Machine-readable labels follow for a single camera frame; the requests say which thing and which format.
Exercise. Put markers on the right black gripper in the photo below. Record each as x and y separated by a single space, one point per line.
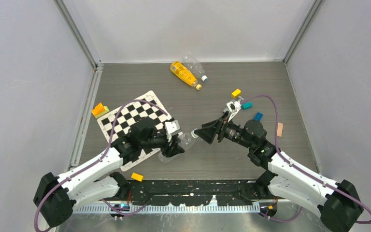
209 130

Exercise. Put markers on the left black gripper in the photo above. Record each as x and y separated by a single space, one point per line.
173 148

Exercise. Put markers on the clear plastic bottle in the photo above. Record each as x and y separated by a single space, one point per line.
186 141

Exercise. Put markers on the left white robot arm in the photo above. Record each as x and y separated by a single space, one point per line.
58 196

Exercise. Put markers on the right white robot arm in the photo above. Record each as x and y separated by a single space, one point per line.
335 203

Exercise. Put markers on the clear bottle blue cap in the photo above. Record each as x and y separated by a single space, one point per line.
195 67

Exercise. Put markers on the yellow juice bottle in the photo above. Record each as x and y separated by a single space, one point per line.
183 73

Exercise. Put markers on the teal block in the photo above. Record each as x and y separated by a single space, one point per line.
246 105

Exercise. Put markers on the yellow block near base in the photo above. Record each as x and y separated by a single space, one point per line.
137 177

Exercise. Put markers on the blue lego brick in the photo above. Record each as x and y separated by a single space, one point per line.
258 116

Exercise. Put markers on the black white chessboard mat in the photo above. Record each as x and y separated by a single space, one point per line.
131 114

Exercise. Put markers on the tan wooden block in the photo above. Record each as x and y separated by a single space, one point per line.
279 129

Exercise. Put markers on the orange green block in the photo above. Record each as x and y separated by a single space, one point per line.
99 110

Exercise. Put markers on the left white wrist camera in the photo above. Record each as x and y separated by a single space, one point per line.
172 128

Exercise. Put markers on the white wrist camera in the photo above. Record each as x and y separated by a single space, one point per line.
232 108
172 128

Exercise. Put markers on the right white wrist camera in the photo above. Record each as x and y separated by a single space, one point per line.
232 108

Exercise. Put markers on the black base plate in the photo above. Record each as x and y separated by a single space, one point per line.
193 192

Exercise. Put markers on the grey slotted cable duct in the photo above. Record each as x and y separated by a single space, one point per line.
101 208

